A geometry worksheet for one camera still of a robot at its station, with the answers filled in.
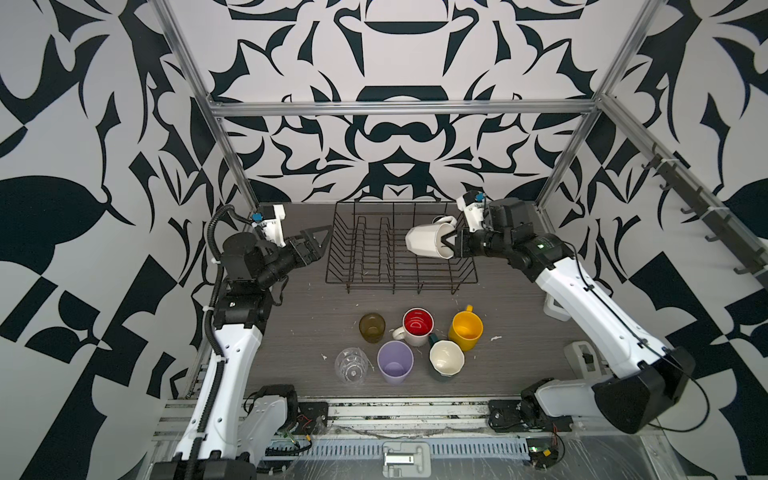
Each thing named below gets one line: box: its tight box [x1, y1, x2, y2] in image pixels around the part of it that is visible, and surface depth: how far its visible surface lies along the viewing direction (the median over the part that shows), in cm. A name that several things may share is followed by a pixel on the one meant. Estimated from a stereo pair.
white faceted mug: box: [405, 215, 458, 259], surface depth 74 cm
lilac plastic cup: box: [377, 340, 415, 385], surface depth 75 cm
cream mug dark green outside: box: [428, 333, 466, 378], surface depth 77 cm
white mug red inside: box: [392, 307, 435, 347], surface depth 85 cm
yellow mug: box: [448, 304, 484, 352], surface depth 83 cm
